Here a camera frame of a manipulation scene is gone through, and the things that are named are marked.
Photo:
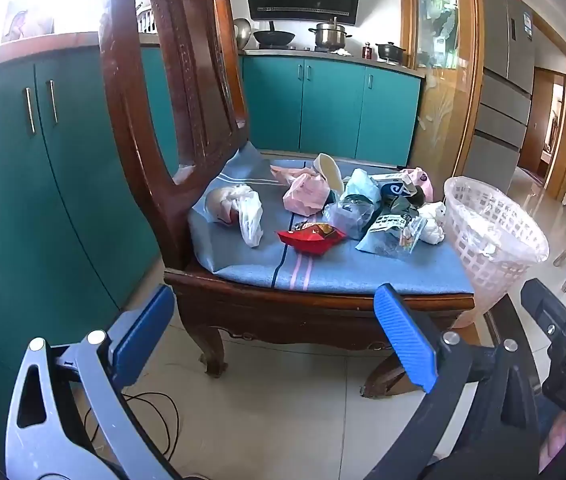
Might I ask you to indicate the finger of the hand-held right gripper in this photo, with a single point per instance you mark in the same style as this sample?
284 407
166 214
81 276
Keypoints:
548 305

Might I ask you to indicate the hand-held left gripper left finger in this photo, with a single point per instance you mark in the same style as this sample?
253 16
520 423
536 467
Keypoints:
142 332

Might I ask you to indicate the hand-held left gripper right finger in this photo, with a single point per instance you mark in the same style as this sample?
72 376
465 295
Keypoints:
405 340

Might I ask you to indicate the white lattice plastic basket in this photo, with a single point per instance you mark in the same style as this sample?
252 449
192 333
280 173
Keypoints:
488 260

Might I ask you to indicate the clear plastic wrapper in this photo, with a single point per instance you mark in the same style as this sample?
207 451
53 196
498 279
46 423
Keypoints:
410 237

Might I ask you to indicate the white tissue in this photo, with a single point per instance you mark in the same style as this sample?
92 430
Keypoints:
433 225

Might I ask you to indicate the clear plastic bag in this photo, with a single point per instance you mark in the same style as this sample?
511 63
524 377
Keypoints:
350 217

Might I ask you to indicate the red snack packet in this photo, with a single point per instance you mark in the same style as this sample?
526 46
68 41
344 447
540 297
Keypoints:
310 240

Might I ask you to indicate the white and blue carton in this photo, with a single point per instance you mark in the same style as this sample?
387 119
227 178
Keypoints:
392 191

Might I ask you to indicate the pink plastic bag dark logo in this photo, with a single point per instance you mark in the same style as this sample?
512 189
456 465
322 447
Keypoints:
425 185

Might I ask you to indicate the white plastic bag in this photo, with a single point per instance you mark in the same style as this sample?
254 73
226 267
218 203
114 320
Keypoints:
249 215

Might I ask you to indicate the light blue plastic bag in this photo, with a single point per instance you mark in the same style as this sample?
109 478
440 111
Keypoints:
363 185

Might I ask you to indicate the pink paper wrapper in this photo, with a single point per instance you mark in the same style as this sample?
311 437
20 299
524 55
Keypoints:
305 192

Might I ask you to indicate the cream paper cup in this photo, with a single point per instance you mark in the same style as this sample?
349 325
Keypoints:
330 170

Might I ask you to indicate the person's right hand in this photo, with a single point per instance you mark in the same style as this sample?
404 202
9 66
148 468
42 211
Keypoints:
560 442

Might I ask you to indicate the blue striped seat cushion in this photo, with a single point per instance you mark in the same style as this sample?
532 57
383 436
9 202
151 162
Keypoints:
353 270

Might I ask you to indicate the teal side cabinets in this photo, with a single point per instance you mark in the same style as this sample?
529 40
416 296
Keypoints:
8 185

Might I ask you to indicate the grey refrigerator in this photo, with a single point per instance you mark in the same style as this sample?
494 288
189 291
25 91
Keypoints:
505 85

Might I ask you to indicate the teal stove cabinets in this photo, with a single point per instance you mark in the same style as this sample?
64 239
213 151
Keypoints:
333 110

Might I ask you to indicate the carved wooden chair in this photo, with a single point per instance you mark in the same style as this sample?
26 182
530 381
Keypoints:
133 90

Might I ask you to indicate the wood framed glass door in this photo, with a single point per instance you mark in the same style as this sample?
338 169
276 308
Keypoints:
438 85

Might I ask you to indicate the black lidded pot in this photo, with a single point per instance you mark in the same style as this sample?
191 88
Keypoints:
390 51

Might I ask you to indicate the red jar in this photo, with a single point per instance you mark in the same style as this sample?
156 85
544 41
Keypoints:
367 50

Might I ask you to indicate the white plastic crate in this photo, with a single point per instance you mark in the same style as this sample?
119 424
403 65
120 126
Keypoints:
145 20

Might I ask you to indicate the steel stock pot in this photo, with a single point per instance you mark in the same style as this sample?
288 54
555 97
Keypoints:
330 35

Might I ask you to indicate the steel pan lid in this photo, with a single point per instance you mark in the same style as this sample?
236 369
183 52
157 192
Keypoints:
242 32

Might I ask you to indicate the black wok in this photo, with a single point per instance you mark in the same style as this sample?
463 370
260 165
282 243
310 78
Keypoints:
273 37

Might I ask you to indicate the bird picture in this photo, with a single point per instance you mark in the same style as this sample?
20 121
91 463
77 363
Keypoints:
28 22

